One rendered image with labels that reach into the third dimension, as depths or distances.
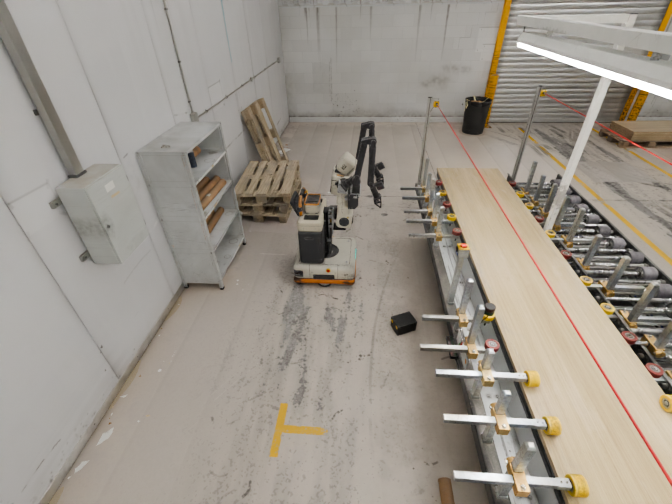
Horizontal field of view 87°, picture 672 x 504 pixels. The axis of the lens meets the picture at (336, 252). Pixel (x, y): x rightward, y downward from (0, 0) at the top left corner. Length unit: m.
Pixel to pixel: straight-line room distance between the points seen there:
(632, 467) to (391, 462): 1.36
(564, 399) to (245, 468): 2.01
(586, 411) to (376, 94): 8.17
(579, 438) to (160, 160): 3.41
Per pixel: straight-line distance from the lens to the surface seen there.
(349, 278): 3.77
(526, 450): 1.73
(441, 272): 3.07
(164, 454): 3.11
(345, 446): 2.85
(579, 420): 2.23
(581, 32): 2.20
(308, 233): 3.53
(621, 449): 2.24
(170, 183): 3.53
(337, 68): 9.27
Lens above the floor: 2.59
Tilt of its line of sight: 36 degrees down
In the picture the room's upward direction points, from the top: 1 degrees counter-clockwise
